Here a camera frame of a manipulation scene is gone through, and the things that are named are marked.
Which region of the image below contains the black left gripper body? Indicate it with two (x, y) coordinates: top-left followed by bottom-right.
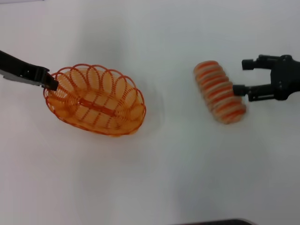
(0, 49), (50, 89)

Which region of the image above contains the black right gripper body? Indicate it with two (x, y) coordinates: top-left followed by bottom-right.
(269, 54), (300, 102)

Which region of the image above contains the orange striped bread roll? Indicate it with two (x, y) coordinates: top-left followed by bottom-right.
(193, 60), (247, 125)

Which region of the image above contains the orange plastic wire basket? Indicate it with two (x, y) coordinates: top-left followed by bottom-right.
(43, 62), (147, 136)

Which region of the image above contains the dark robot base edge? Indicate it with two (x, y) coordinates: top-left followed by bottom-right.
(173, 218), (258, 225)

